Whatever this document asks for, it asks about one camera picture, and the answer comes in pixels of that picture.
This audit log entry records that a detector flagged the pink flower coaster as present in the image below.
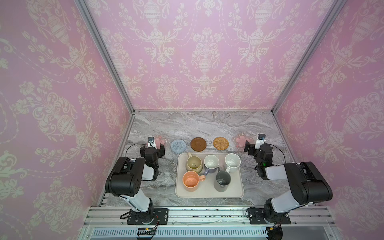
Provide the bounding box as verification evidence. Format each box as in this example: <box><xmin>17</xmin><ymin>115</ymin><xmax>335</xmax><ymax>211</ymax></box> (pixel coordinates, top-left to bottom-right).
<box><xmin>155</xmin><ymin>135</ymin><xmax>169</xmax><ymax>149</ymax></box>
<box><xmin>232</xmin><ymin>133</ymin><xmax>255</xmax><ymax>150</ymax></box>

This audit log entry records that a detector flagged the blue woven round coaster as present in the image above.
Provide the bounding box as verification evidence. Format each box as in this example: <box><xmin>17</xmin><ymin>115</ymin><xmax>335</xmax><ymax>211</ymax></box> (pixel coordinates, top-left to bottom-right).
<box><xmin>171</xmin><ymin>140</ymin><xmax>187</xmax><ymax>154</ymax></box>

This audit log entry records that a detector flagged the rattan woven round coaster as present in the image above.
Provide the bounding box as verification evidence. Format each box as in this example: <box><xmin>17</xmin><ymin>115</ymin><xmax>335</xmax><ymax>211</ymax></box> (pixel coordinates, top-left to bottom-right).
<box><xmin>213</xmin><ymin>137</ymin><xmax>229</xmax><ymax>151</ymax></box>

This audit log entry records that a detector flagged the brown wooden round coaster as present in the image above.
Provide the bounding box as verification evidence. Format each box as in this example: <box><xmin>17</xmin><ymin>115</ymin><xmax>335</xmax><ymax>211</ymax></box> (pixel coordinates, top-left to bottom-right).
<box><xmin>191</xmin><ymin>137</ymin><xmax>207</xmax><ymax>152</ymax></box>

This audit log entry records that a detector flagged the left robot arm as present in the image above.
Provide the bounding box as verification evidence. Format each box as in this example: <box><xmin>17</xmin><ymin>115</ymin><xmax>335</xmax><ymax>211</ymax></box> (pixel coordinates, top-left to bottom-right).
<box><xmin>105</xmin><ymin>137</ymin><xmax>169</xmax><ymax>225</ymax></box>

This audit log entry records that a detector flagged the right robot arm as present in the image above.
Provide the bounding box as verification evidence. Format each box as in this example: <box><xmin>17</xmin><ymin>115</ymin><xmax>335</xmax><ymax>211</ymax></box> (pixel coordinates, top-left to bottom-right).
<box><xmin>244</xmin><ymin>134</ymin><xmax>333</xmax><ymax>224</ymax></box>

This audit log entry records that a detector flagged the yellow-green mug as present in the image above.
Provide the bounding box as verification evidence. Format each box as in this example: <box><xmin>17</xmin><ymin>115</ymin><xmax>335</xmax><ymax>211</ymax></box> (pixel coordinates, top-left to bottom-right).
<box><xmin>186</xmin><ymin>153</ymin><xmax>203</xmax><ymax>174</ymax></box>

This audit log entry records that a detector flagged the orange pink mug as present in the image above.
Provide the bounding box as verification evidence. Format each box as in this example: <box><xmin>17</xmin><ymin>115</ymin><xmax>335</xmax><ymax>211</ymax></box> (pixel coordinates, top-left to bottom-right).
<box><xmin>182</xmin><ymin>171</ymin><xmax>206</xmax><ymax>192</ymax></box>

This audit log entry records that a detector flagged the grey mug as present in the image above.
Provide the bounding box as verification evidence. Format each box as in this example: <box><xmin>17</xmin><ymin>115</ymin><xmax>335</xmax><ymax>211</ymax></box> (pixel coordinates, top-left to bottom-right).
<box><xmin>214</xmin><ymin>167</ymin><xmax>232</xmax><ymax>192</ymax></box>

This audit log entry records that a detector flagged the lavender white mug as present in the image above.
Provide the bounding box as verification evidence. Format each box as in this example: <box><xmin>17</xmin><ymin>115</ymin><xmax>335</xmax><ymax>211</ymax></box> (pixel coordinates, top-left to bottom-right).
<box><xmin>199</xmin><ymin>155</ymin><xmax>220</xmax><ymax>176</ymax></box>

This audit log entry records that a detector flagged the beige serving tray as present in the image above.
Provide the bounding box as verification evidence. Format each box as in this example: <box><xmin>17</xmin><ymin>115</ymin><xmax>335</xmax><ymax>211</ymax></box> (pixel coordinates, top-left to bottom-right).
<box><xmin>175</xmin><ymin>153</ymin><xmax>244</xmax><ymax>199</ymax></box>

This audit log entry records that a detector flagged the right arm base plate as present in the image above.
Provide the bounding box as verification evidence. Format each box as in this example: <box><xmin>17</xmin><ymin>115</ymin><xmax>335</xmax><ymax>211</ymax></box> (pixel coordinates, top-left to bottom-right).
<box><xmin>246</xmin><ymin>207</ymin><xmax>291</xmax><ymax>225</ymax></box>

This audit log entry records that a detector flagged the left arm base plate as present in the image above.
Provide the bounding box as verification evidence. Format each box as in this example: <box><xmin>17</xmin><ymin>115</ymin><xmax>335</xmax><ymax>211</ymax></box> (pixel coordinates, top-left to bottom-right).
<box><xmin>127</xmin><ymin>208</ymin><xmax>169</xmax><ymax>225</ymax></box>

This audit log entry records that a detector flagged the left aluminium corner post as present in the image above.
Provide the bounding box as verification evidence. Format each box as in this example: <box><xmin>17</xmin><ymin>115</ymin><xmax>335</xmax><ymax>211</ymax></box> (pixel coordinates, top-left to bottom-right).
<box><xmin>74</xmin><ymin>0</ymin><xmax>135</xmax><ymax>114</ymax></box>

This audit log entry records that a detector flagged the aluminium corner post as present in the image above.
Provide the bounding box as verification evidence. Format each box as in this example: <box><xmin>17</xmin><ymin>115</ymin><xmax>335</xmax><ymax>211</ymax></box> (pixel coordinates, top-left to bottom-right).
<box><xmin>74</xmin><ymin>0</ymin><xmax>135</xmax><ymax>114</ymax></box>
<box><xmin>271</xmin><ymin>0</ymin><xmax>346</xmax><ymax>114</ymax></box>

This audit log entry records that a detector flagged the right aluminium corner post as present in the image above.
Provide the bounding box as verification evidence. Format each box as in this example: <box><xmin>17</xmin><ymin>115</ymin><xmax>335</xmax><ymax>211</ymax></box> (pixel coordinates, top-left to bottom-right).
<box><xmin>271</xmin><ymin>0</ymin><xmax>346</xmax><ymax>114</ymax></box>

